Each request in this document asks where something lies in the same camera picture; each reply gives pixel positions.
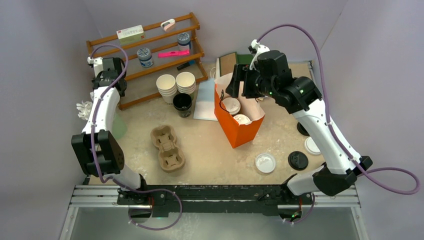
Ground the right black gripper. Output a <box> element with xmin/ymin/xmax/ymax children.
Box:
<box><xmin>227</xmin><ymin>64</ymin><xmax>278</xmax><ymax>99</ymax></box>

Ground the white cup lid picked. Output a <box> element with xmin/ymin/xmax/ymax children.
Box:
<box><xmin>222</xmin><ymin>97</ymin><xmax>241</xmax><ymax>116</ymax></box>

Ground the orange paper bag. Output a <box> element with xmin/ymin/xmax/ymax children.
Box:
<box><xmin>214</xmin><ymin>73</ymin><xmax>266</xmax><ymax>148</ymax></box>

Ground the white cup lid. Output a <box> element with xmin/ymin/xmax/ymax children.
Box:
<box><xmin>304</xmin><ymin>136</ymin><xmax>321</xmax><ymax>156</ymax></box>
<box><xmin>255</xmin><ymin>153</ymin><xmax>276</xmax><ymax>174</ymax></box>
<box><xmin>233</xmin><ymin>114</ymin><xmax>252</xmax><ymax>125</ymax></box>

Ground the pulp cup carrier tray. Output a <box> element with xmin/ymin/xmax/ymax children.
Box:
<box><xmin>150</xmin><ymin>125</ymin><xmax>186</xmax><ymax>173</ymax></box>

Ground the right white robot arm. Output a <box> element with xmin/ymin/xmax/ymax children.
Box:
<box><xmin>225</xmin><ymin>50</ymin><xmax>373</xmax><ymax>204</ymax></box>

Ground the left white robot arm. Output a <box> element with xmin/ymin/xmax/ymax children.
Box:
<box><xmin>71</xmin><ymin>57</ymin><xmax>149</xmax><ymax>205</ymax></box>

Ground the green paper bag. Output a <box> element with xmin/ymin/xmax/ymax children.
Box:
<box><xmin>216</xmin><ymin>52</ymin><xmax>253</xmax><ymax>77</ymax></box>

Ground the blue white jar left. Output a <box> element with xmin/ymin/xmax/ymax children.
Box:
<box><xmin>136</xmin><ymin>47</ymin><xmax>154</xmax><ymax>68</ymax></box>

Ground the blue white jar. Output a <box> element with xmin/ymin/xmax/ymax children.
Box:
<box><xmin>136</xmin><ymin>47</ymin><xmax>154</xmax><ymax>68</ymax></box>
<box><xmin>177</xmin><ymin>32</ymin><xmax>192</xmax><ymax>51</ymax></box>

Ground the white green box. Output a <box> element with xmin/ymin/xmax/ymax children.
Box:
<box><xmin>116</xmin><ymin>25</ymin><xmax>145</xmax><ymax>46</ymax></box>

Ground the right white cup stack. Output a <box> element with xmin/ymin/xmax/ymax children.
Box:
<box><xmin>175</xmin><ymin>71</ymin><xmax>196</xmax><ymax>100</ymax></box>

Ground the white cup stack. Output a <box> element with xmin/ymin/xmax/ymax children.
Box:
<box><xmin>175</xmin><ymin>71</ymin><xmax>196</xmax><ymax>100</ymax></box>
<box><xmin>156</xmin><ymin>74</ymin><xmax>178</xmax><ymax>105</ymax></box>

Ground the wooden shelf rack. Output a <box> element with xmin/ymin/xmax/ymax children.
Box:
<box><xmin>86</xmin><ymin>12</ymin><xmax>209</xmax><ymax>111</ymax></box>

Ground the black paper cup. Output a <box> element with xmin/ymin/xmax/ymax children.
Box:
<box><xmin>172</xmin><ymin>93</ymin><xmax>193</xmax><ymax>118</ymax></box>

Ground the black blue marker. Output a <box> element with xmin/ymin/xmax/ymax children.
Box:
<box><xmin>176</xmin><ymin>60</ymin><xmax>196</xmax><ymax>71</ymax></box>

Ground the left white cup stack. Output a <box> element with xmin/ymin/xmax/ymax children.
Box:
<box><xmin>156</xmin><ymin>74</ymin><xmax>178</xmax><ymax>105</ymax></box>

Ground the green straw holder cup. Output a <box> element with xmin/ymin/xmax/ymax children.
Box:
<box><xmin>111</xmin><ymin>110</ymin><xmax>128</xmax><ymax>140</ymax></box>

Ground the pink marker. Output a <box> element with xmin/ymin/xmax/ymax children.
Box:
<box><xmin>157</xmin><ymin>49</ymin><xmax>191</xmax><ymax>58</ymax></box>

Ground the white pink clip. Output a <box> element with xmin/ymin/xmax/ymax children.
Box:
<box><xmin>160</xmin><ymin>18</ymin><xmax>176</xmax><ymax>33</ymax></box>

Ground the blue white jar right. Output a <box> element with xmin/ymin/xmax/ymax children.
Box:
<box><xmin>177</xmin><ymin>32</ymin><xmax>192</xmax><ymax>51</ymax></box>

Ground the black cup lid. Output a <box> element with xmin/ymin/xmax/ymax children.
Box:
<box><xmin>296</xmin><ymin>122</ymin><xmax>309</xmax><ymax>137</ymax></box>
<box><xmin>288</xmin><ymin>151</ymin><xmax>309</xmax><ymax>171</ymax></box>

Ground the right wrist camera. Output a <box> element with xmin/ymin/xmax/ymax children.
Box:
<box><xmin>248</xmin><ymin>39</ymin><xmax>270</xmax><ymax>70</ymax></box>

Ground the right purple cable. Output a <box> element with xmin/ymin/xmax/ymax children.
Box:
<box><xmin>256</xmin><ymin>23</ymin><xmax>421</xmax><ymax>226</ymax></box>

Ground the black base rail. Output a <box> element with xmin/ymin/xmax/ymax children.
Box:
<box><xmin>69</xmin><ymin>183</ymin><xmax>362</xmax><ymax>220</ymax></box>

